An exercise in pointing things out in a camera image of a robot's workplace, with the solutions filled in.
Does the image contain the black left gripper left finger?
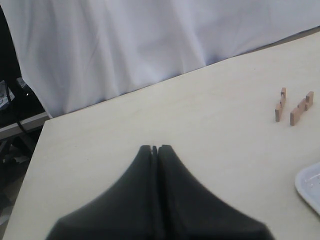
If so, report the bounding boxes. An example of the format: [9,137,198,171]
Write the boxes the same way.
[47,145,155,240]

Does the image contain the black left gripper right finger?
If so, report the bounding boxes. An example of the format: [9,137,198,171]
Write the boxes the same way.
[158,145,274,240]

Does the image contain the wooden notched piece three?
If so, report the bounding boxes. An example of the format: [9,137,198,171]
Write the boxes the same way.
[274,87,287,122]

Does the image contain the wooden notched piece four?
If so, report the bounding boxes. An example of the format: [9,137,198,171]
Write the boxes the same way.
[289,91,314,126]

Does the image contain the white plastic tray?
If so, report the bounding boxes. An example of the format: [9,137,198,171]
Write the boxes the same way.
[294,162,320,215]

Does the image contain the black equipment beside table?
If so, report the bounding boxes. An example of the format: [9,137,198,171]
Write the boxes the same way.
[0,10,43,226]

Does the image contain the white backdrop curtain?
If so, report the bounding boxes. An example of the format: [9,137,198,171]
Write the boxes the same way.
[0,0,320,117]

